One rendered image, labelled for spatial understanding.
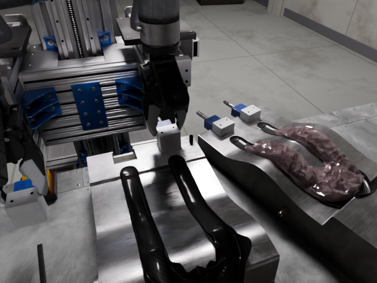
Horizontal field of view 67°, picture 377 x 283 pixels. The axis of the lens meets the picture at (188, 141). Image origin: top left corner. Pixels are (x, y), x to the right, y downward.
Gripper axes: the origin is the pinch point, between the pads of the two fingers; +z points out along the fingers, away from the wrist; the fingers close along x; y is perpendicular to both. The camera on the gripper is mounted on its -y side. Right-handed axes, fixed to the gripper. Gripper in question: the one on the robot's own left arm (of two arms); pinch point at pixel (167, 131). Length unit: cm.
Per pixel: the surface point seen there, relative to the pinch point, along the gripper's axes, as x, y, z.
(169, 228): 6.8, -23.3, 2.8
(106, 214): 16.7, -15.0, 5.0
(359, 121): -65, 1, 14
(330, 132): -40.3, -9.5, 3.9
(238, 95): -111, 151, 94
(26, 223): 29.7, -14.4, 2.1
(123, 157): 10.8, 1.5, 6.4
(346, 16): -300, 232, 62
